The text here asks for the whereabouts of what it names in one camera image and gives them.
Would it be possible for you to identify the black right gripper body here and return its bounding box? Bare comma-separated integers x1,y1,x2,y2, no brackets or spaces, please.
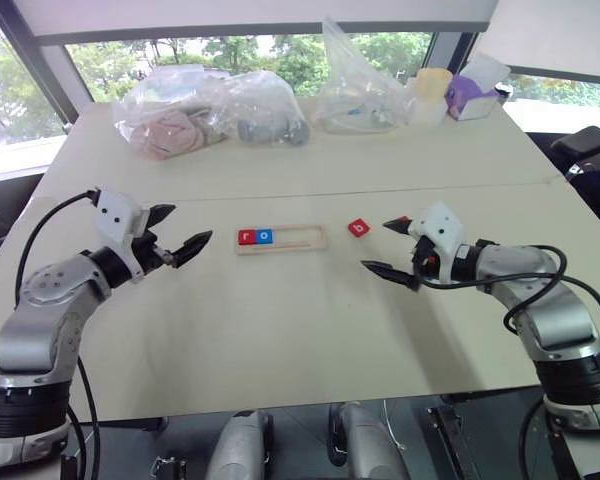
409,236,444,290

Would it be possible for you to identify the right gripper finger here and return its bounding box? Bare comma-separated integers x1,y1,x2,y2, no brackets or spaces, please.
381,215,412,236
360,259,422,293

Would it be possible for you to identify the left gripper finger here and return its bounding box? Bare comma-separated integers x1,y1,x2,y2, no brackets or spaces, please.
171,229,214,270
147,203,178,233

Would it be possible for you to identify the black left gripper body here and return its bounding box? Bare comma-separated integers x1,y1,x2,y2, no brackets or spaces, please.
129,228,177,276

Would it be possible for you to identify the wooden letter tile tray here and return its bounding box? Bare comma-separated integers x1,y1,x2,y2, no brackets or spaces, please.
234,223,327,257

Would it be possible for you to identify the clear bag with pink items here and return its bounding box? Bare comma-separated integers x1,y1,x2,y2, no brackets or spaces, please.
111,67,234,163

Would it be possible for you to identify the tall clear plastic bag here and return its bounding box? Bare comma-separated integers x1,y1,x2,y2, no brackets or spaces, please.
311,17,417,136

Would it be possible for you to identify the white container with yellow lid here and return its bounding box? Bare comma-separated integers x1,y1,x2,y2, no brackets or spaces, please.
410,67,454,127

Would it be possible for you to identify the clear bag with grey items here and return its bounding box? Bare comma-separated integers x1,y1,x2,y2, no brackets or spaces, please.
218,69,313,148

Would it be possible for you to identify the purple tissue box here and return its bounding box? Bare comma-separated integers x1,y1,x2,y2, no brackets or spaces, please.
446,74,510,123

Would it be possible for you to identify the grey rounded shell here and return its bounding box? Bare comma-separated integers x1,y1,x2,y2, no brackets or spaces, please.
205,409,276,480
328,402,407,480

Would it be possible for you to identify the white tissue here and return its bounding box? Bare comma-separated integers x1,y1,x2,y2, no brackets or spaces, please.
466,51,512,94

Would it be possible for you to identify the black office chair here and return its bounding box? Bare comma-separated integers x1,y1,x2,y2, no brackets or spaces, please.
549,125,600,241

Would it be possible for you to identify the white roller blind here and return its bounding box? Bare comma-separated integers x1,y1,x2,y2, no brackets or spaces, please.
22,0,499,47
471,0,600,84

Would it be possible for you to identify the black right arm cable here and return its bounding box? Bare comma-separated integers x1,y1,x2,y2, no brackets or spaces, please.
418,243,600,351

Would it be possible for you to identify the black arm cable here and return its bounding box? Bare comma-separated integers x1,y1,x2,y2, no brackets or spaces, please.
14,188,102,480
418,243,600,351

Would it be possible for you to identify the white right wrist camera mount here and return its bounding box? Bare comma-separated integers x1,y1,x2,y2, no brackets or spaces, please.
407,201,465,284

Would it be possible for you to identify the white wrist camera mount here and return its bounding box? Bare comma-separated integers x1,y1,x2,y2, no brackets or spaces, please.
93,188,152,285
407,201,465,284

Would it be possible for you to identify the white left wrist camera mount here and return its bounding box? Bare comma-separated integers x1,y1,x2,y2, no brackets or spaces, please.
93,188,152,285

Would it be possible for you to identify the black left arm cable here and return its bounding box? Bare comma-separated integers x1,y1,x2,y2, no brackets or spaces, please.
14,188,102,480

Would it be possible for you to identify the black metal bracket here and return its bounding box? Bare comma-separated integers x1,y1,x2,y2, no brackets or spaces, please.
424,403,484,480

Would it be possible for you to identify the dark window frame post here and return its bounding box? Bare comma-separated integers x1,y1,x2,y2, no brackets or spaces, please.
0,0,92,136

